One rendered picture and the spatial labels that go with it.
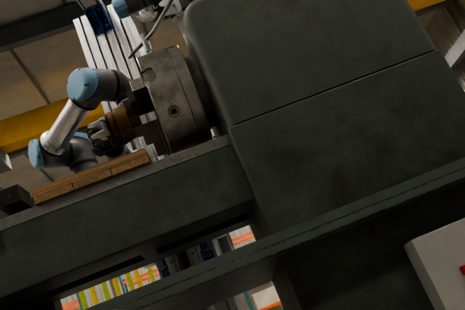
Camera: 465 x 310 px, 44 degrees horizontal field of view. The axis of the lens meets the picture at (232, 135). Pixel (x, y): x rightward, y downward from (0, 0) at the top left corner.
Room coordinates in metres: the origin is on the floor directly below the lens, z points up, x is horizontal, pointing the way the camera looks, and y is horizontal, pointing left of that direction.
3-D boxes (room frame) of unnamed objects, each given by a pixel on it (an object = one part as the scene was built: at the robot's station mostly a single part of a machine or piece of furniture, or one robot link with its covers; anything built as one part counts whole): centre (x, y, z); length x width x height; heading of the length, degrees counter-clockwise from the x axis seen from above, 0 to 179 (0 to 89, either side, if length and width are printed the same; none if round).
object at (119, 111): (1.53, 0.28, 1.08); 0.09 x 0.09 x 0.09; 7
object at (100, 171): (1.52, 0.39, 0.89); 0.36 x 0.30 x 0.04; 7
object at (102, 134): (1.52, 0.35, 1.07); 0.09 x 0.06 x 0.03; 6
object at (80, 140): (2.17, 0.62, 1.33); 0.13 x 0.12 x 0.14; 138
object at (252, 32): (1.62, -0.27, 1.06); 0.59 x 0.48 x 0.39; 97
